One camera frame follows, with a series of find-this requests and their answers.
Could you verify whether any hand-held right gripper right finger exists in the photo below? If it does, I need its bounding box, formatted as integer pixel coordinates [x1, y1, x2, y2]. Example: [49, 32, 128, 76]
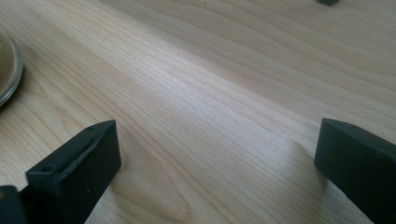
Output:
[314, 118, 396, 224]

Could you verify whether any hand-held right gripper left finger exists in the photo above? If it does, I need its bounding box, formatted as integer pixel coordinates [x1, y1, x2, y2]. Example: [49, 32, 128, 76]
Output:
[19, 119, 122, 224]

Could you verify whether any glass jar with brown contents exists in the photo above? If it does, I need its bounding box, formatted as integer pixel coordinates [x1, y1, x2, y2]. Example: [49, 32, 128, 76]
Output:
[0, 30, 25, 107]

